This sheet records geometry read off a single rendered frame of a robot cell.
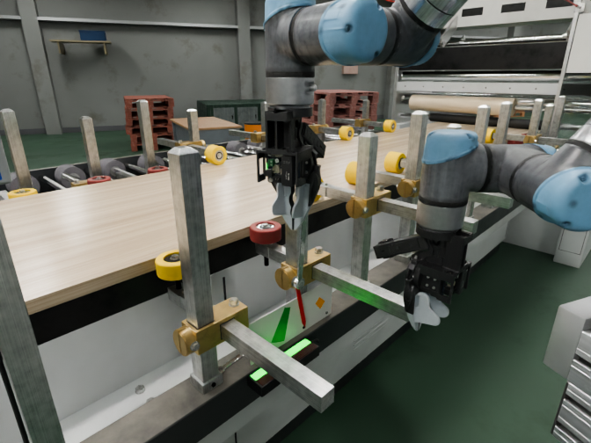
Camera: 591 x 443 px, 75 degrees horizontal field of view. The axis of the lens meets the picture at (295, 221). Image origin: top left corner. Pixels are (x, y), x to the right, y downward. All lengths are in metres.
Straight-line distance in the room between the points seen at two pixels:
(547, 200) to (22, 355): 0.66
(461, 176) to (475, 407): 1.37
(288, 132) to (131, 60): 9.99
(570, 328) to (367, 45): 0.42
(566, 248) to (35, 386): 3.14
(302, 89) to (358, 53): 0.13
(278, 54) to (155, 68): 9.98
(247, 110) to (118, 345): 8.26
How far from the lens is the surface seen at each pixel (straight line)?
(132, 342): 0.95
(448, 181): 0.62
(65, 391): 0.94
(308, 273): 0.86
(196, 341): 0.72
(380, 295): 0.78
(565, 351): 0.60
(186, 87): 10.61
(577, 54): 3.12
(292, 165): 0.59
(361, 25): 0.51
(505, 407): 1.93
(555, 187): 0.53
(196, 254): 0.66
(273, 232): 0.94
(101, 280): 0.84
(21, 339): 0.60
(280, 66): 0.60
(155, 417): 0.79
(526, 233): 3.47
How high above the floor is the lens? 1.26
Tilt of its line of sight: 21 degrees down
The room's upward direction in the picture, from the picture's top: straight up
